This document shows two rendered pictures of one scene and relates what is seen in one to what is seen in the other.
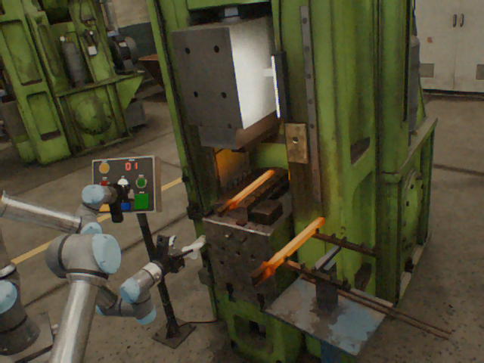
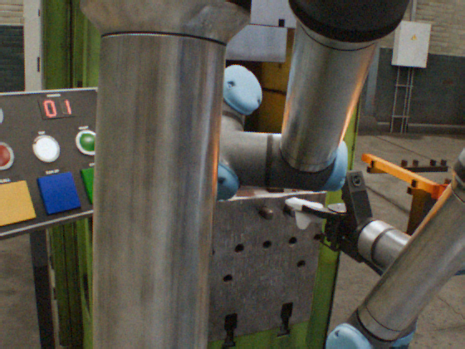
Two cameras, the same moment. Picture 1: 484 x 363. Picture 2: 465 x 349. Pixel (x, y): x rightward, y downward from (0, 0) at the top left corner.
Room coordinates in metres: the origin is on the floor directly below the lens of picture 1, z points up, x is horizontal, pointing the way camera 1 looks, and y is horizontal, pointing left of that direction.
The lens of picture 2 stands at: (1.15, 1.19, 1.31)
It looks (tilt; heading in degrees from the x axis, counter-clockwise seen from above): 15 degrees down; 298
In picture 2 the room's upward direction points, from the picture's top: 3 degrees clockwise
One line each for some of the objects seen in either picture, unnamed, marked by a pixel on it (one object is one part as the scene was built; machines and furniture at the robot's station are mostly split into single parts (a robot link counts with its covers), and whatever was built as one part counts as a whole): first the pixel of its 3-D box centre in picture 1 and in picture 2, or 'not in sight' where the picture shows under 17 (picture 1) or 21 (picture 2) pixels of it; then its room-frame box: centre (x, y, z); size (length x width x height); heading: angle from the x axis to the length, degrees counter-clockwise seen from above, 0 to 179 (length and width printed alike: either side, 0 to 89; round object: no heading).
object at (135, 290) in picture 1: (136, 286); (408, 262); (1.20, 0.43, 0.97); 0.11 x 0.08 x 0.09; 142
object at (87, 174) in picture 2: (141, 201); (100, 184); (1.83, 0.50, 1.01); 0.07 x 0.05 x 0.07; 77
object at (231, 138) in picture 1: (243, 122); (222, 41); (1.86, -0.05, 1.32); 0.42 x 0.20 x 0.10; 142
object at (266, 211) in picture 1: (268, 212); not in sight; (1.63, -0.10, 0.95); 0.12 x 0.08 x 0.06; 142
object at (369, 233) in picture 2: (152, 273); (379, 242); (1.26, 0.38, 0.98); 0.08 x 0.05 x 0.08; 52
